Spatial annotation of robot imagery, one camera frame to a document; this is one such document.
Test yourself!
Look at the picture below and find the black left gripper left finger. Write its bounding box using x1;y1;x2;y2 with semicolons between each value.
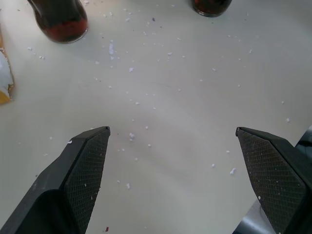
0;126;111;234

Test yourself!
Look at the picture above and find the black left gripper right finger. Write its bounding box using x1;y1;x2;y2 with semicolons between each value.
235;126;312;234

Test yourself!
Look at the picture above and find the dark glass bottle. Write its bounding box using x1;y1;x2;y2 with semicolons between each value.
189;0;233;18
27;0;88;44

